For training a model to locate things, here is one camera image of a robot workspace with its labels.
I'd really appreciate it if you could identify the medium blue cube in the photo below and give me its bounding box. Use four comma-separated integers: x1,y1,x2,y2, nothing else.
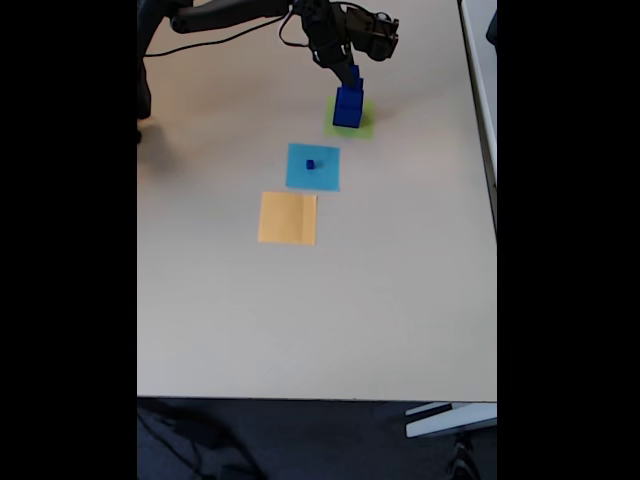
335,77,365,112

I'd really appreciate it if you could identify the light blue paper square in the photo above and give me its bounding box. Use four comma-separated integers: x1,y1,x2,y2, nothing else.
285,142,342,193

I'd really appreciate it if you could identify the large blue cube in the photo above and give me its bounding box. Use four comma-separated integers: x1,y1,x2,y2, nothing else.
331,88,366,130

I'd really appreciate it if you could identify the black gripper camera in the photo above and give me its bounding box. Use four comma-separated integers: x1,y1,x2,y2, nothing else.
372,12,401,40

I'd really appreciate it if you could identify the white desk with dark edge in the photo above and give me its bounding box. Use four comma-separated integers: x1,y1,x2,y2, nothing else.
457,0,498,241

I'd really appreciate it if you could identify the green paper square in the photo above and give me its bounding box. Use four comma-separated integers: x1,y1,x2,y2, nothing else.
322,97,377,141

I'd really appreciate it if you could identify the orange paper square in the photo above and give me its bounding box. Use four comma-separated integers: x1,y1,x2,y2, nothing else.
257,190,319,247

